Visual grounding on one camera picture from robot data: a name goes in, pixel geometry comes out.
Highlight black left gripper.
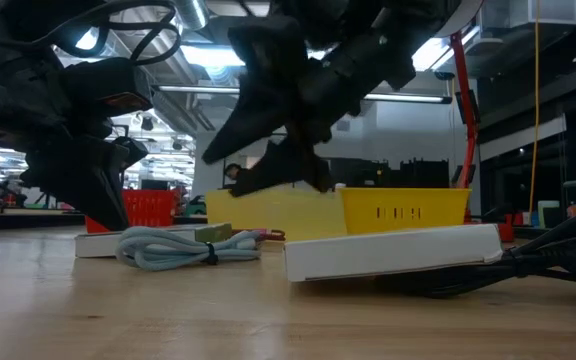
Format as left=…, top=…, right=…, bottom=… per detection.
left=0, top=57, right=154, bottom=232

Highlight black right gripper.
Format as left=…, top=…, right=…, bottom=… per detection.
left=202, top=17, right=469, bottom=197

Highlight grey-blue cable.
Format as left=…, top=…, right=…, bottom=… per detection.
left=114, top=225, right=263, bottom=273

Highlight small yellow plastic basket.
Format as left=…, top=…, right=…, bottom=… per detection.
left=338, top=187, right=473, bottom=237

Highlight translucent yellow plastic bin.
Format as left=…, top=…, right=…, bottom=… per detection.
left=205, top=185, right=349, bottom=241

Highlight red plastic basket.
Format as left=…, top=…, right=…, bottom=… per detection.
left=84, top=188, right=182, bottom=235

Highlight dark background table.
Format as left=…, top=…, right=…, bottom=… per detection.
left=0, top=207, right=87, bottom=232

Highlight long ceiling tube light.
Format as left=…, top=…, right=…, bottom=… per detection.
left=155, top=83, right=454, bottom=105

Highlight black equipment row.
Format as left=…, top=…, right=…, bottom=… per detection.
left=332, top=157, right=452, bottom=190

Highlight red desk lamp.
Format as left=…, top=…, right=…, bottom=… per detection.
left=448, top=29, right=515, bottom=245

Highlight green and white container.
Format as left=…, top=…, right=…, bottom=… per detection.
left=537, top=199, right=561, bottom=229

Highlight white ceiling unit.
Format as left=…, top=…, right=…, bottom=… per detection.
left=480, top=0, right=576, bottom=29

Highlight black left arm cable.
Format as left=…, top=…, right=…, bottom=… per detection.
left=65, top=0, right=183, bottom=67

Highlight silver round air duct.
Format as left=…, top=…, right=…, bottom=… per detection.
left=172, top=0, right=210, bottom=31

